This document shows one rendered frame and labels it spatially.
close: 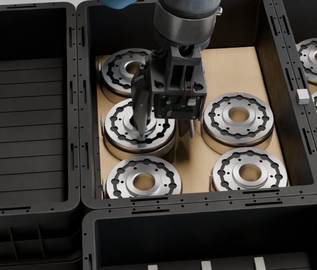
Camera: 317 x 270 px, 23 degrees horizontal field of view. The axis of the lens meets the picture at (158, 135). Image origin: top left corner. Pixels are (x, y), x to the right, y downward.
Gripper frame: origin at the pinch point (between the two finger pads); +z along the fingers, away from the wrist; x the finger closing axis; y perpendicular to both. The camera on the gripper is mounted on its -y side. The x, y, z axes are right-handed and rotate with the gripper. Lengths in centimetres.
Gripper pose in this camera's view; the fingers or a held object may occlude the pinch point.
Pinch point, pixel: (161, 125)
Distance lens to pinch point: 112.6
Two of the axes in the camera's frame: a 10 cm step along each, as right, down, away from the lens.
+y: 0.7, 7.4, -6.7
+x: 9.9, 0.3, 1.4
